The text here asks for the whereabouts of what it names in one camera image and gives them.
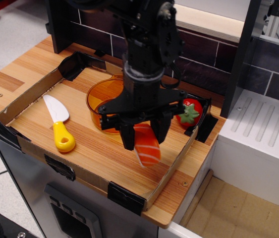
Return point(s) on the grey toy oven front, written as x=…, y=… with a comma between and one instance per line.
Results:
x=63, y=207

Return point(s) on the white yellow toy knife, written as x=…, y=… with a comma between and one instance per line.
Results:
x=64, y=140

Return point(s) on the red toy tomato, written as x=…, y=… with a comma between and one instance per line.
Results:
x=192, y=112

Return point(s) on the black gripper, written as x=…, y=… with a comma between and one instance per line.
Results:
x=144, y=98

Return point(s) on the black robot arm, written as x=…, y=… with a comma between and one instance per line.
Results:
x=153, y=43

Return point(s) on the cardboard fence with black tape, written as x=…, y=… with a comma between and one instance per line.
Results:
x=99, y=159

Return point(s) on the orange salmon sushi toy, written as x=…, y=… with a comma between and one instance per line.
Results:
x=146, y=145

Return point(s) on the orange transparent plastic pot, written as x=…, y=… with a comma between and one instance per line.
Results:
x=101, y=93

